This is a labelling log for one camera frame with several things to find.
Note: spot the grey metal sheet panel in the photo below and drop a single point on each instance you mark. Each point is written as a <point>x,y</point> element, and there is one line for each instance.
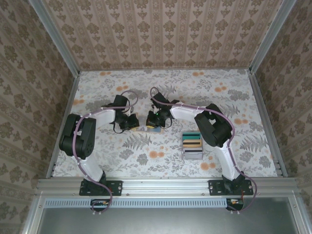
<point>158,221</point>

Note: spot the clear acrylic card tray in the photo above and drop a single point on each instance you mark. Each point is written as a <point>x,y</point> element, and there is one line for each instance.
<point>183,158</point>

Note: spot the aluminium corner post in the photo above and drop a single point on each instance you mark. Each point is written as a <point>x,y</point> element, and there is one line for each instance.
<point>57,36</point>
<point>270,36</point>

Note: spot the gold credit card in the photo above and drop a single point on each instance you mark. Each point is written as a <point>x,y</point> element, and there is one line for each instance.
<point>192,143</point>

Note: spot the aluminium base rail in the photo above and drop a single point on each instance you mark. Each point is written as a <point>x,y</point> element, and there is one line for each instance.
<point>165,186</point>

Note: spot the aluminium side rail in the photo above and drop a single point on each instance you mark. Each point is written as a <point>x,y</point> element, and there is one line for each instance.
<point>70,97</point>
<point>263,109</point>

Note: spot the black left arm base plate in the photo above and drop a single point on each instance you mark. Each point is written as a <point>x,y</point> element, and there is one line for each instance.
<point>117,187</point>

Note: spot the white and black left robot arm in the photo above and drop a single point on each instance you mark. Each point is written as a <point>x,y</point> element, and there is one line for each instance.
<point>104,117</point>

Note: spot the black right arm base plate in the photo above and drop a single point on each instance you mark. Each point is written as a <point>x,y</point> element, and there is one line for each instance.
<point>214,187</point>

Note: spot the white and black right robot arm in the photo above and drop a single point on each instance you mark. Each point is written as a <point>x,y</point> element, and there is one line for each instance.
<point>182,113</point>

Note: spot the silver card with black stripe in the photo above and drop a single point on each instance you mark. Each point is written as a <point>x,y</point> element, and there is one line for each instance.
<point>193,154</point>

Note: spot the beige card holder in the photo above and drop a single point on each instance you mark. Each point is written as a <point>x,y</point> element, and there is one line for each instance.
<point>139,130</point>

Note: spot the teal credit card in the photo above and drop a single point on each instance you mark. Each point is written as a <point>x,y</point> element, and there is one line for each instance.
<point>193,136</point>

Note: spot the aluminium back rail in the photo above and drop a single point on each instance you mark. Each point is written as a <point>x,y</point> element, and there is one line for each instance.
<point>165,70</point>

